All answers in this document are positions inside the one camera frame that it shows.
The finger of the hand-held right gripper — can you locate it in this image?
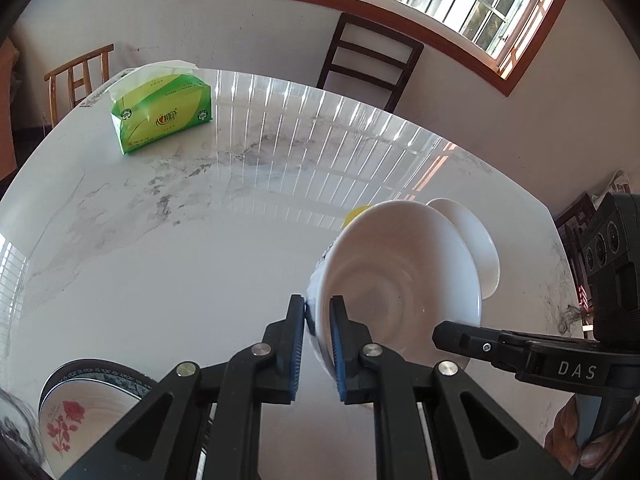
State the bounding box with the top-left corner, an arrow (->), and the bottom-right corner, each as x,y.
431,320 -> 617,387

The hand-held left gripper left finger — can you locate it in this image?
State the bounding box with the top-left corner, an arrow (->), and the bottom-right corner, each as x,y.
60,295 -> 307,480

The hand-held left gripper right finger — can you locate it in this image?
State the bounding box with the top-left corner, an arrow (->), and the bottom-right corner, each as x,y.
327,295 -> 576,480

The pink bowl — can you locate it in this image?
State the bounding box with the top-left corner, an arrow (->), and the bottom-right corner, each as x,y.
426,197 -> 501,297

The white bowl dog print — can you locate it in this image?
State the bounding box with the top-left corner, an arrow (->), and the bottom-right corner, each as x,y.
304,200 -> 484,386

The large blue patterned plate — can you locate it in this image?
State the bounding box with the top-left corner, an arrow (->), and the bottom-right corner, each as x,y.
40,357 -> 153,401

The white red-flower plate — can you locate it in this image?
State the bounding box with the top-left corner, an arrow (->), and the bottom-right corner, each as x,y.
38,377 -> 151,480

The person's right hand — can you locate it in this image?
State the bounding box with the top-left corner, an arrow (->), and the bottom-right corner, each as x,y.
544,395 -> 632,472

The dark carved wooden chair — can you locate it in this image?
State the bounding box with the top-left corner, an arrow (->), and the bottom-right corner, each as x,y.
554,191 -> 603,261

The stack of newspapers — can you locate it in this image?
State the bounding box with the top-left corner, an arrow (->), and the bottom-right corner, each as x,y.
607,170 -> 632,196

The green tissue pack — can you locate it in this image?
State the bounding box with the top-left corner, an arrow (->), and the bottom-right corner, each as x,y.
110,61 -> 215,156

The red-framed barred window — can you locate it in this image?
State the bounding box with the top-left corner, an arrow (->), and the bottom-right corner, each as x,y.
171,0 -> 577,97

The light wooden chair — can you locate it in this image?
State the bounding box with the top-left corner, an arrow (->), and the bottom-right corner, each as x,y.
44,43 -> 115,128

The orange cloth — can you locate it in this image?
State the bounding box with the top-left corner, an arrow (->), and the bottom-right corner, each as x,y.
0,35 -> 20,126

